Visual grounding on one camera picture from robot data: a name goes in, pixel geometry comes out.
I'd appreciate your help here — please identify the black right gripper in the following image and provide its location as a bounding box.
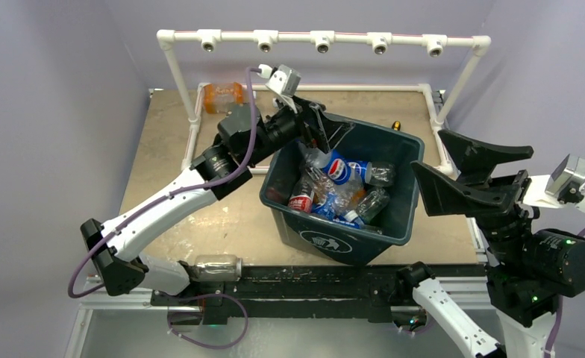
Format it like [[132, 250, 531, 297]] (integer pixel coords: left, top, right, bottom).
[[413, 125, 533, 263]]

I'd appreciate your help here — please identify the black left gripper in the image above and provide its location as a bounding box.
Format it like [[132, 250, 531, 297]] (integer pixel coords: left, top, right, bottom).
[[245, 93, 353, 167]]

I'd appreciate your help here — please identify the clear Pepsi bottle blue cap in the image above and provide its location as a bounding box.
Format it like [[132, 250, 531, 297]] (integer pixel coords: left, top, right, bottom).
[[300, 146, 397, 187]]

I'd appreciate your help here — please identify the clear bottle red cap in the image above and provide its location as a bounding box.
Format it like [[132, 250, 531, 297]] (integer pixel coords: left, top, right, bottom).
[[287, 177, 316, 213]]

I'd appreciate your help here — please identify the clear bottle blue label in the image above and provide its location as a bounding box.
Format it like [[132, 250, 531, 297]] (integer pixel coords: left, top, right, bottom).
[[310, 189, 366, 227]]

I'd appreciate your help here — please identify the clear bottle white cap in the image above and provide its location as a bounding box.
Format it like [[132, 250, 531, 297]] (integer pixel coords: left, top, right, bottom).
[[343, 187, 390, 224]]

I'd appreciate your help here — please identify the dark green plastic bin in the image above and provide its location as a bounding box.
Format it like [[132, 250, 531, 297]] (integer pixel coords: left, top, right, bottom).
[[260, 120, 425, 266]]

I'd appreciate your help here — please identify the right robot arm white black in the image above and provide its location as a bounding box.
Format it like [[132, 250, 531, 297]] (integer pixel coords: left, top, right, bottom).
[[394, 130, 585, 357]]

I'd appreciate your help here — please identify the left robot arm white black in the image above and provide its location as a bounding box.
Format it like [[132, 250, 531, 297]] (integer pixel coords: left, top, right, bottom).
[[81, 96, 354, 305]]

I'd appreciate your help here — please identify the orange label bottle far corner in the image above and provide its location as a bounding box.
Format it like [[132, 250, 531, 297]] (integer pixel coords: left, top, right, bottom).
[[203, 82, 244, 114]]

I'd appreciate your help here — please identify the clear crushed bottle front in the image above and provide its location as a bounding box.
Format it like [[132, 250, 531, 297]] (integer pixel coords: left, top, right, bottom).
[[193, 254, 243, 282]]

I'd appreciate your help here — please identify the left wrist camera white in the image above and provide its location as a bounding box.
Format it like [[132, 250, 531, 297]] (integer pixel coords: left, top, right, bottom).
[[258, 64, 301, 113]]

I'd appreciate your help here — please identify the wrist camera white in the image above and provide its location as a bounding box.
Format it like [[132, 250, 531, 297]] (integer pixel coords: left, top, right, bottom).
[[258, 64, 301, 113], [519, 154, 585, 213]]

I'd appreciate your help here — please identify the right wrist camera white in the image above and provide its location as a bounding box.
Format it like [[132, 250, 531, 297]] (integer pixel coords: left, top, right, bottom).
[[519, 154, 585, 213]]

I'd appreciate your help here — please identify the white PVC pipe frame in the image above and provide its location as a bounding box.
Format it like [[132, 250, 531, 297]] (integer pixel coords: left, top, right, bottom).
[[156, 29, 492, 176]]

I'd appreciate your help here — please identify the black table front rail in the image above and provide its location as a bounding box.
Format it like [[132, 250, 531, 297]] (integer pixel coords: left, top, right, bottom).
[[150, 265, 466, 325]]

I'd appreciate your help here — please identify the purple cable loop below table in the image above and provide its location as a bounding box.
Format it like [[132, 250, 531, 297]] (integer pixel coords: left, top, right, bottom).
[[166, 295, 249, 352]]

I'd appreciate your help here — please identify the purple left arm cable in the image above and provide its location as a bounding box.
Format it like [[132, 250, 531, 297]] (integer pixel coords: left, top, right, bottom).
[[67, 66, 264, 299]]

